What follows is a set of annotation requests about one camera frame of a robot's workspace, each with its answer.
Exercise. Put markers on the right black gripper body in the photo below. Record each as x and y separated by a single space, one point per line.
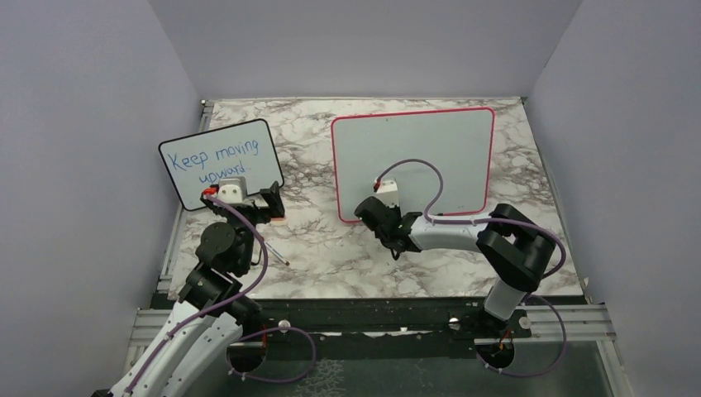
395 208

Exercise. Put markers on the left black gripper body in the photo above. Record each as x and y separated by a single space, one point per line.
256 214

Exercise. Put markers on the white marker pen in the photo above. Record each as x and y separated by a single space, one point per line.
279 257

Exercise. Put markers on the red framed whiteboard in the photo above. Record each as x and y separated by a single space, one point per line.
440 158

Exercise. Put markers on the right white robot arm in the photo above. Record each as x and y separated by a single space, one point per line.
521 253

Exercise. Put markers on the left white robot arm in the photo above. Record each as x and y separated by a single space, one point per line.
212 310

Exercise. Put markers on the black framed written whiteboard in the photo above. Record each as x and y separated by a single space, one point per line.
198 161

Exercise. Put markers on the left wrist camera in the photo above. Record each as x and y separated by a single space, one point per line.
232 190

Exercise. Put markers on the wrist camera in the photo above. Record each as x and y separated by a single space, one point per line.
232 190
387 193

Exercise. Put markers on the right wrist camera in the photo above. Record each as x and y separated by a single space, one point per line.
387 193

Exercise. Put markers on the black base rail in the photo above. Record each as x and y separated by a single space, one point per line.
375 329

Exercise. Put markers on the aluminium frame rail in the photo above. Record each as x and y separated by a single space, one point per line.
582 323

